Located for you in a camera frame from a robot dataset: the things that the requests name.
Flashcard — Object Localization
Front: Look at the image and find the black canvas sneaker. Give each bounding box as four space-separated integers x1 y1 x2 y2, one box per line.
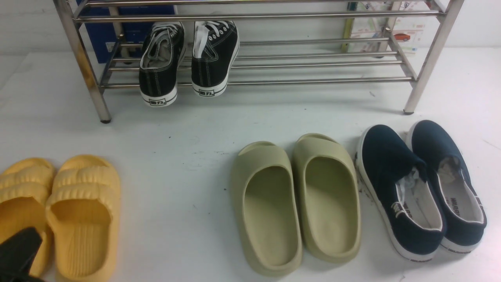
139 22 187 108
191 21 240 98

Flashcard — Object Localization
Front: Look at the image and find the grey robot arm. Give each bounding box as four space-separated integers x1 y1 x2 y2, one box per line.
0 227 43 282

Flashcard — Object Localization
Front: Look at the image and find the stainless steel shoe rack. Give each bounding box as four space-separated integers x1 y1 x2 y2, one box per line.
54 0 464 124

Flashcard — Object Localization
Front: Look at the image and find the left navy slip-on shoe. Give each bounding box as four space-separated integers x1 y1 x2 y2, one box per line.
355 125 446 262

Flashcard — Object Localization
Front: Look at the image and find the navy slip-on shoe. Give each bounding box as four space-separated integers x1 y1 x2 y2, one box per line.
406 120 487 255
355 125 446 262

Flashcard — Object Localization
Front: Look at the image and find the blue box behind rack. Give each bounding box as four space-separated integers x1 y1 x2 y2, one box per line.
68 0 177 65

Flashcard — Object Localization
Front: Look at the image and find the right navy slip-on shoe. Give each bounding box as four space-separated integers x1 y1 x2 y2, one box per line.
406 120 487 255

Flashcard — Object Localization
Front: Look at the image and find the left olive green slipper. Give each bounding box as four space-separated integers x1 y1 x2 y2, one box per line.
229 141 303 277

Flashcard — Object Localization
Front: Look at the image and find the olive green slipper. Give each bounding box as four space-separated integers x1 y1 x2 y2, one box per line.
229 141 303 277
292 133 361 264

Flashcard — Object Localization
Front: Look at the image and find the right olive green slipper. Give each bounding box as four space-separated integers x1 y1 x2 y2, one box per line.
292 133 361 264

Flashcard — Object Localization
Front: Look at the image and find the right yellow ridged slipper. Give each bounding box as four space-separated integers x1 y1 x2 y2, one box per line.
45 155 121 282

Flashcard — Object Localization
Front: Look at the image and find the yellow ridged slipper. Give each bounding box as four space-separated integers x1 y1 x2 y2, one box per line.
45 155 121 282
0 157 56 277

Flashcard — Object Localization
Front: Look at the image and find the left yellow ridged slipper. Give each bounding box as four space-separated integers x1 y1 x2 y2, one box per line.
0 157 56 277

